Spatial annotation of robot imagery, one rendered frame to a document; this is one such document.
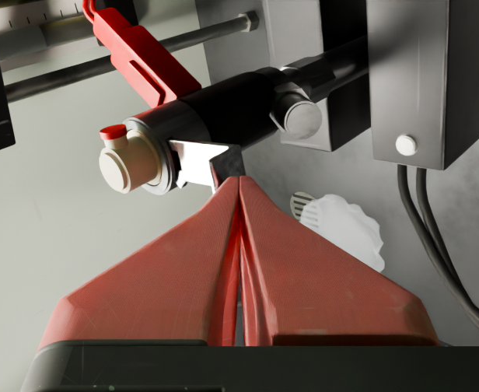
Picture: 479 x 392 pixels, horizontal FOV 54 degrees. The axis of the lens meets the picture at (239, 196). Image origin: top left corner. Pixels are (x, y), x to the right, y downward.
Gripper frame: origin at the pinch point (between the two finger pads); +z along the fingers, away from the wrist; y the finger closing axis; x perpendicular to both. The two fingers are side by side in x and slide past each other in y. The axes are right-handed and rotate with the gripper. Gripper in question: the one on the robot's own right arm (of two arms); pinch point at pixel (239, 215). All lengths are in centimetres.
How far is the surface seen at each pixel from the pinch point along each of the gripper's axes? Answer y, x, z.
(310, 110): -2.5, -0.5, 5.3
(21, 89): 14.4, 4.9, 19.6
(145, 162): 3.0, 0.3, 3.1
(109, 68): 9.8, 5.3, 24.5
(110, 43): 5.2, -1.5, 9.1
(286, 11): -2.4, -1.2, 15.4
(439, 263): -9.0, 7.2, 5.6
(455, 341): -20.7, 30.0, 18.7
